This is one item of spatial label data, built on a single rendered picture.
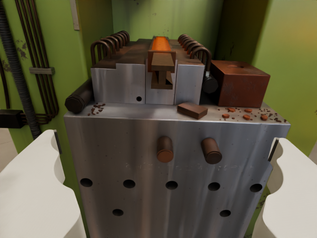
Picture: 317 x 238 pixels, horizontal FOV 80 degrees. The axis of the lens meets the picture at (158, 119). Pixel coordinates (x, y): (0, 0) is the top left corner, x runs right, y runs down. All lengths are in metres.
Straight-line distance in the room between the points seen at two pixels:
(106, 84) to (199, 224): 0.37
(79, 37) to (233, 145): 0.41
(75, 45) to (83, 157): 0.27
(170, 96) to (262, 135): 0.17
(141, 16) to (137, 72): 0.49
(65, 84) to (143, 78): 0.26
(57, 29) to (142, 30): 0.38
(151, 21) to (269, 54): 0.45
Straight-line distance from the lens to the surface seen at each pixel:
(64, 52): 0.53
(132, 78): 0.35
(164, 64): 0.24
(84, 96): 0.35
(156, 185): 0.41
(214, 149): 0.31
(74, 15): 0.51
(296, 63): 0.59
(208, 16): 0.84
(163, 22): 0.82
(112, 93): 0.37
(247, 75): 0.38
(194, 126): 0.33
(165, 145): 0.31
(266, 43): 0.54
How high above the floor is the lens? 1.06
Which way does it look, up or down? 28 degrees down
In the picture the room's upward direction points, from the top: 2 degrees clockwise
